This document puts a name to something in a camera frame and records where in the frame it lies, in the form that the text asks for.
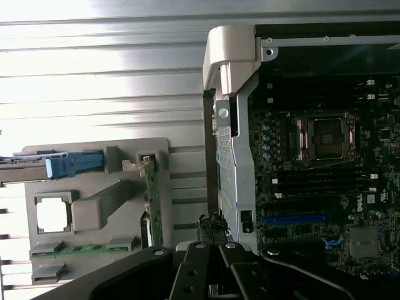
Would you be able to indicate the green motherboard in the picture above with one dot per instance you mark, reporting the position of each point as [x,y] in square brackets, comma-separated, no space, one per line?
[343,206]

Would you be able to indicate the silver chipset heatsink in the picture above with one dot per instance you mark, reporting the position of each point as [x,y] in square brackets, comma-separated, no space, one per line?
[364,242]

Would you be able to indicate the silver CPU chip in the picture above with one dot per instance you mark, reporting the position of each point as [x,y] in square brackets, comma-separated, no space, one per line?
[51,215]

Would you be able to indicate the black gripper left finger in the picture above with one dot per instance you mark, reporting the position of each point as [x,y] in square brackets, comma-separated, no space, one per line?
[140,265]

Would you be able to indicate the black open PC case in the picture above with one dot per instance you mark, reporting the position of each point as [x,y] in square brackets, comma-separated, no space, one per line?
[237,150]

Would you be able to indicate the blue expansion slot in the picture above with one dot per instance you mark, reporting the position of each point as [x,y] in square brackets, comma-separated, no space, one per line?
[293,220]

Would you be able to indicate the green RAM stick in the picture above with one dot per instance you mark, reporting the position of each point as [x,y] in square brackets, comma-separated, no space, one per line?
[87,250]

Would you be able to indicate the black RAM slot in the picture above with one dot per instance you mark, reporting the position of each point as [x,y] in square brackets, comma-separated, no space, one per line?
[322,100]
[322,107]
[322,188]
[322,195]
[322,172]
[322,84]
[322,180]
[322,92]

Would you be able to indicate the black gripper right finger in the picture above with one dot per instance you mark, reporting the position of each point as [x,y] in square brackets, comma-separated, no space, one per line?
[312,272]

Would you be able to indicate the grey parts rack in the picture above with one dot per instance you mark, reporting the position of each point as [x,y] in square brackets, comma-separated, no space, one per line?
[122,218]

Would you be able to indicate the metal CPU socket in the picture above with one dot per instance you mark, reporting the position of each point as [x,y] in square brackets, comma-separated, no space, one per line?
[325,139]

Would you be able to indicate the hard disk blue caddy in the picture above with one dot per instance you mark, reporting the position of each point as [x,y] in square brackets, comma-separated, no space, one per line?
[75,164]

